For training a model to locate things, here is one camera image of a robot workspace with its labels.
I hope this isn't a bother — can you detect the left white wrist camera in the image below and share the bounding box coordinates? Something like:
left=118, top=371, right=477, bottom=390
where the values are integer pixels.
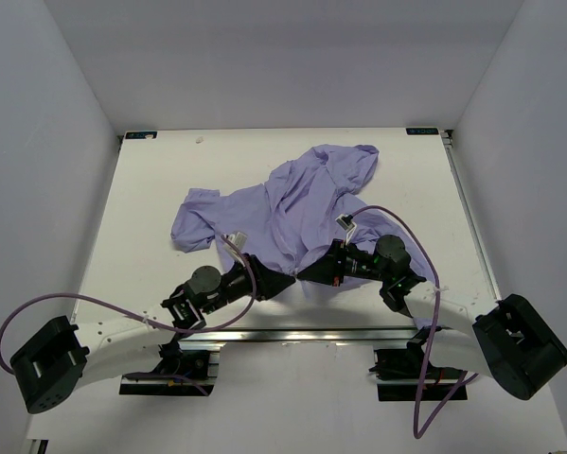
left=221, top=231, right=247, bottom=262

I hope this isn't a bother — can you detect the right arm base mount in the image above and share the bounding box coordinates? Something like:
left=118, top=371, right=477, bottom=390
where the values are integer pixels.
left=369, top=328, right=460, bottom=402

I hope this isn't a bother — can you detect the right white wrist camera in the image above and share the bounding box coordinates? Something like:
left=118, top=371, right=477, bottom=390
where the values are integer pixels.
left=336, top=214, right=357, bottom=244

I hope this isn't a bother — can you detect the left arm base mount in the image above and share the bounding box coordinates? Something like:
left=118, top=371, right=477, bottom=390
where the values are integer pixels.
left=119, top=342, right=221, bottom=397

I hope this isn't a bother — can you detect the lilac zip-up jacket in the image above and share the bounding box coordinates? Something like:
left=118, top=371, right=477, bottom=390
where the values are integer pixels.
left=170, top=145, right=434, bottom=280

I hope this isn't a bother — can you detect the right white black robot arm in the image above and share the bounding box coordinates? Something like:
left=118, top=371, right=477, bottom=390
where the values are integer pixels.
left=297, top=235, right=567, bottom=400

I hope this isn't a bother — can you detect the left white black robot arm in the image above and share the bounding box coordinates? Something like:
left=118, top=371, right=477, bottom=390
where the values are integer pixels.
left=9, top=255, right=295, bottom=414

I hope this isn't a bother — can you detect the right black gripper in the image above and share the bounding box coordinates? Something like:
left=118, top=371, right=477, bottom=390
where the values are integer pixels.
left=298, top=238, right=390, bottom=286

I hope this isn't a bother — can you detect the right blue table label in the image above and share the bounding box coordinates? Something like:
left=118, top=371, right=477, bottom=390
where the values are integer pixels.
left=405, top=127, right=439, bottom=136

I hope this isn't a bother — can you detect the left blue table label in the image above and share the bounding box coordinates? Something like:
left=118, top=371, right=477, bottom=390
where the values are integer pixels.
left=124, top=131, right=158, bottom=140

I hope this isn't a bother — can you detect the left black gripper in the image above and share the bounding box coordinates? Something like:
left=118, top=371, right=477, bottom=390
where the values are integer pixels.
left=201, top=253, right=295, bottom=315

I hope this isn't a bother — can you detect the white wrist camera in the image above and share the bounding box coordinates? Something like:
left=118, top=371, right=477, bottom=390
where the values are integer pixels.
left=336, top=214, right=357, bottom=244
left=221, top=231, right=247, bottom=262

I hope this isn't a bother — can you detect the blue table label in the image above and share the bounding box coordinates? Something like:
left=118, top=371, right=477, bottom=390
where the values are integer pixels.
left=124, top=131, right=158, bottom=140
left=405, top=127, right=439, bottom=136

